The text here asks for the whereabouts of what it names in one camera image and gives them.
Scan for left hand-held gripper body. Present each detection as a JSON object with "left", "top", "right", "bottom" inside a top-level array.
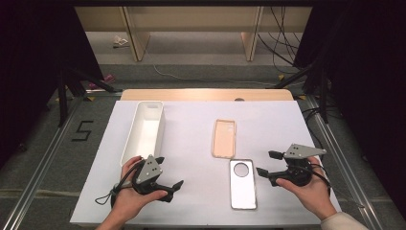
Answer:
[{"left": 131, "top": 154, "right": 175, "bottom": 203}]

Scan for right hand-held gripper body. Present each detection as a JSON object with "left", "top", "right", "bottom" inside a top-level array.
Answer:
[{"left": 269, "top": 144, "right": 327, "bottom": 188}]

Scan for white plastic storage box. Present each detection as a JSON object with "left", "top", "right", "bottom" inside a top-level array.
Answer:
[{"left": 120, "top": 101, "right": 167, "bottom": 167}]

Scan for beige phone case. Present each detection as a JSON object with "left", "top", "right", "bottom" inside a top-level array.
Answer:
[{"left": 211, "top": 118, "right": 237, "bottom": 160}]

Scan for person's left hand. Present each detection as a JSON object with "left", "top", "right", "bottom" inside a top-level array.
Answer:
[{"left": 110, "top": 155, "right": 169, "bottom": 222}]

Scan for person's right hand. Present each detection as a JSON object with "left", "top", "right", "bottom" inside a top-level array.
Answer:
[{"left": 275, "top": 155, "right": 338, "bottom": 221}]

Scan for white table sheet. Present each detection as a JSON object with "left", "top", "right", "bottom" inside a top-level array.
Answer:
[{"left": 69, "top": 100, "right": 343, "bottom": 226}]

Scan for black metal stand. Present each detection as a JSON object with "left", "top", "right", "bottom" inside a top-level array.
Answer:
[
  {"left": 56, "top": 66, "right": 123, "bottom": 128},
  {"left": 273, "top": 62, "right": 330, "bottom": 125}
]

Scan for wooden table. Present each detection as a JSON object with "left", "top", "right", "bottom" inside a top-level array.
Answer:
[{"left": 120, "top": 88, "right": 295, "bottom": 103}]

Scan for pink object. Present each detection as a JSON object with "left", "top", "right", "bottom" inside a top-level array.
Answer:
[{"left": 87, "top": 73, "right": 116, "bottom": 90}]

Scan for dark curtain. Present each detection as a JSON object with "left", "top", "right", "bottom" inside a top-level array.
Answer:
[
  {"left": 0, "top": 0, "right": 104, "bottom": 169},
  {"left": 292, "top": 0, "right": 406, "bottom": 219}
]

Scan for crumpled white paper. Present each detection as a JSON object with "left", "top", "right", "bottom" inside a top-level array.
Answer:
[{"left": 111, "top": 34, "right": 129, "bottom": 49}]

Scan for wooden shelf unit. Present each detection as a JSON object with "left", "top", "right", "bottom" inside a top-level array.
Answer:
[{"left": 74, "top": 6, "right": 313, "bottom": 62}]

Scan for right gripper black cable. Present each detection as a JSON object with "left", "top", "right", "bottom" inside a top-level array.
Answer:
[{"left": 304, "top": 163, "right": 332, "bottom": 189}]

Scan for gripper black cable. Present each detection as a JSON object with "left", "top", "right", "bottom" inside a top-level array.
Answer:
[
  {"left": 94, "top": 160, "right": 146, "bottom": 206},
  {"left": 304, "top": 163, "right": 332, "bottom": 189}
]

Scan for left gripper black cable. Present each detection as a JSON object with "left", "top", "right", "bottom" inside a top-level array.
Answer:
[{"left": 94, "top": 160, "right": 146, "bottom": 206}]

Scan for aluminium floor rail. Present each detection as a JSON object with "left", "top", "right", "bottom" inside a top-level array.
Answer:
[
  {"left": 2, "top": 95, "right": 84, "bottom": 230},
  {"left": 302, "top": 95, "right": 381, "bottom": 230}
]

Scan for white floor cable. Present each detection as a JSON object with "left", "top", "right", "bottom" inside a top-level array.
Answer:
[{"left": 152, "top": 62, "right": 276, "bottom": 87}]

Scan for bundle of black cables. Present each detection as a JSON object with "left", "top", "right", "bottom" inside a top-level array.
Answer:
[{"left": 257, "top": 6, "right": 305, "bottom": 75}]

